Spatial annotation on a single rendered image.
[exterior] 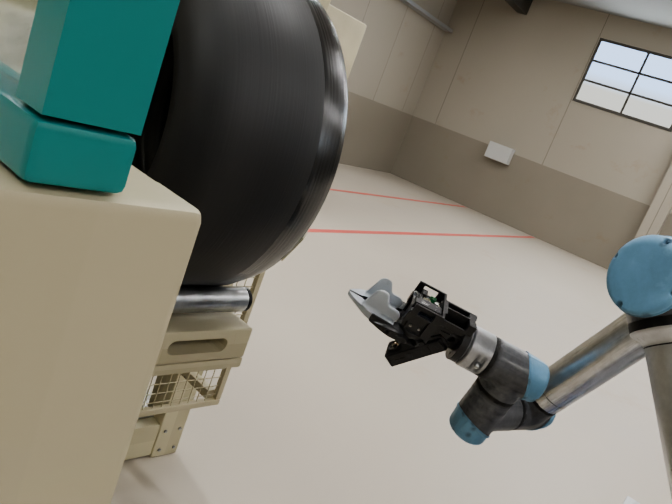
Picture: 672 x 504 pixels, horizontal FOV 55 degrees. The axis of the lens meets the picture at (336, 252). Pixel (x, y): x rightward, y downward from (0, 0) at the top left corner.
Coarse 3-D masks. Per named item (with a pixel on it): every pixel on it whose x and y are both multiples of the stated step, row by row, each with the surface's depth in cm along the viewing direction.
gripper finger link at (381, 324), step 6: (372, 318) 107; (378, 318) 107; (378, 324) 106; (384, 324) 106; (390, 324) 106; (396, 324) 107; (384, 330) 106; (390, 330) 106; (396, 330) 106; (390, 336) 106; (396, 336) 106; (402, 336) 106; (402, 342) 107
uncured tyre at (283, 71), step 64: (192, 0) 82; (256, 0) 85; (192, 64) 81; (256, 64) 82; (320, 64) 92; (192, 128) 81; (256, 128) 83; (320, 128) 92; (192, 192) 84; (256, 192) 88; (320, 192) 96; (192, 256) 90; (256, 256) 98
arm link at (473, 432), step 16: (480, 384) 111; (464, 400) 113; (480, 400) 110; (496, 400) 109; (464, 416) 112; (480, 416) 110; (496, 416) 110; (512, 416) 114; (464, 432) 112; (480, 432) 111
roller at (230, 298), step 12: (180, 288) 103; (192, 288) 105; (204, 288) 107; (216, 288) 109; (228, 288) 111; (240, 288) 113; (180, 300) 102; (192, 300) 104; (204, 300) 106; (216, 300) 108; (228, 300) 110; (240, 300) 112; (180, 312) 104; (192, 312) 106
